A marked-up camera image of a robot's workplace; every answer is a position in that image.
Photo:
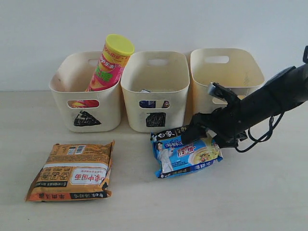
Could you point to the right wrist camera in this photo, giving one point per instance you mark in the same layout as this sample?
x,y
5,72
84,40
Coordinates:
x,y
220,92

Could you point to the middle cream plastic bin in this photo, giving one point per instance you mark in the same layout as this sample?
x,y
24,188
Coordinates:
x,y
156,76

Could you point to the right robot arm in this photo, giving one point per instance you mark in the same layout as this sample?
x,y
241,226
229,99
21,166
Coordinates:
x,y
255,116

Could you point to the purple juice carton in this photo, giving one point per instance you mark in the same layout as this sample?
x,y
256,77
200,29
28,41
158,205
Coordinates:
x,y
166,104

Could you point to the blue instant noodle packet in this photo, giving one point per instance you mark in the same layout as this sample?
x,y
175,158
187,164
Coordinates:
x,y
176,158

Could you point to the white blue milk carton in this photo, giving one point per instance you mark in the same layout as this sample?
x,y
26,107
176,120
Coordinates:
x,y
147,104

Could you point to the cream plastic bin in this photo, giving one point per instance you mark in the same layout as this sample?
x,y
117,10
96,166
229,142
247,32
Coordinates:
x,y
69,84
156,76
232,68

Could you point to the right cream plastic bin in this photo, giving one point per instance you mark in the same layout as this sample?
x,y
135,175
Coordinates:
x,y
232,68

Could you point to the left cream plastic bin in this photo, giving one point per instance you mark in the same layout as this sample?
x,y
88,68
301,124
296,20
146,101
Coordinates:
x,y
69,84

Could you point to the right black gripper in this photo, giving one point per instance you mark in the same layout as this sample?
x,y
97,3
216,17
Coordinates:
x,y
223,121

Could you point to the pink chips can yellow lid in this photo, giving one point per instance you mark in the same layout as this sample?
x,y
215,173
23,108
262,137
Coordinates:
x,y
115,55

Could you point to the orange instant noodle packet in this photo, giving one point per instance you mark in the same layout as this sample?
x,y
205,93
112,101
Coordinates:
x,y
73,172

